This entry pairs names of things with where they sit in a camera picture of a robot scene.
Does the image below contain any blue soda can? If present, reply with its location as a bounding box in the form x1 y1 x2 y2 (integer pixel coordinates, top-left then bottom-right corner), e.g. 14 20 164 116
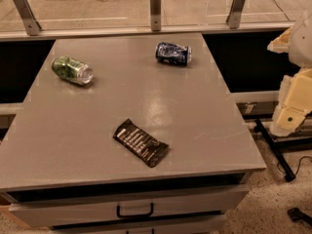
155 42 192 66

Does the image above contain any metal railing bracket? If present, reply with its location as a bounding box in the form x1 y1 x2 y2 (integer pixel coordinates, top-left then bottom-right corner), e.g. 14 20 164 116
150 0 161 31
226 0 246 29
13 0 41 36

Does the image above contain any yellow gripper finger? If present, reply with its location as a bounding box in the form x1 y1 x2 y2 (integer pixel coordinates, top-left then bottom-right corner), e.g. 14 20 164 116
270 106 306 137
267 27 293 54

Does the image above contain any lower grey drawer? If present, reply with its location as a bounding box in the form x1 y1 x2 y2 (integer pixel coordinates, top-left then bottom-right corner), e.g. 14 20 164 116
51 214 226 234

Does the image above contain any black metal stand leg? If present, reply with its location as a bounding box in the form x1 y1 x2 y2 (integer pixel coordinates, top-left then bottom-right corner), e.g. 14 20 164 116
254 119 295 182

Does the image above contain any left metal railing bracket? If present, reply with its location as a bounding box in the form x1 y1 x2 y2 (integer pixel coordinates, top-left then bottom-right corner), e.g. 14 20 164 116
13 0 41 36

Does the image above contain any grey drawer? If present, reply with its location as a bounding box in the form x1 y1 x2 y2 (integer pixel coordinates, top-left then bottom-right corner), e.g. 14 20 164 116
9 184 249 227
51 214 226 234

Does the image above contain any black upper drawer handle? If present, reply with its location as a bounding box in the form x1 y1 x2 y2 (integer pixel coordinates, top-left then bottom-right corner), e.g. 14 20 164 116
116 203 154 219

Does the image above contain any black lower drawer handle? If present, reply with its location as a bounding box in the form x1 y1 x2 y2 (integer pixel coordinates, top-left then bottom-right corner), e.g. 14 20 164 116
125 228 155 234

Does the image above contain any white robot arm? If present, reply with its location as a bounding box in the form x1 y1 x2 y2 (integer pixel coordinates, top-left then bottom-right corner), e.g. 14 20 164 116
267 12 312 137

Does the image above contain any black caster wheel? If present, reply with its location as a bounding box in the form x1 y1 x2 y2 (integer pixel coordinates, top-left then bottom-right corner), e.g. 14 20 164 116
288 208 312 226

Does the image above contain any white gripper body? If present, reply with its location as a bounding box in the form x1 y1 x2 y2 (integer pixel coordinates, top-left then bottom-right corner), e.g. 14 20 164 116
283 68 312 116

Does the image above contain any middle metal railing bracket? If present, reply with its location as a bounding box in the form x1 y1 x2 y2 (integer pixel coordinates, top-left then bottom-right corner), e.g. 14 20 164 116
150 0 161 31

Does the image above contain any black snack bag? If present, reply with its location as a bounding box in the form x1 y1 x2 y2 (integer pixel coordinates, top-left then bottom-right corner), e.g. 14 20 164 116
113 119 169 168

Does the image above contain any black drawer handle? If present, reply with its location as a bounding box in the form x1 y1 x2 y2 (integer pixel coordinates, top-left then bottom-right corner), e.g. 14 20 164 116
125 228 155 234
116 203 154 219

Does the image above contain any green soda can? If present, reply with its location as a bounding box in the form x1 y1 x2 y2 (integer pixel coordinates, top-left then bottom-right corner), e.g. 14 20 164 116
52 56 94 86

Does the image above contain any right metal railing bracket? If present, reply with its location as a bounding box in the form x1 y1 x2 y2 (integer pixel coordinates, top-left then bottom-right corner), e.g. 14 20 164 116
226 0 246 29

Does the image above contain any upper grey drawer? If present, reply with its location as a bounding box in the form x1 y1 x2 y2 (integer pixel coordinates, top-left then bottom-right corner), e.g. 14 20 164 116
9 184 249 227

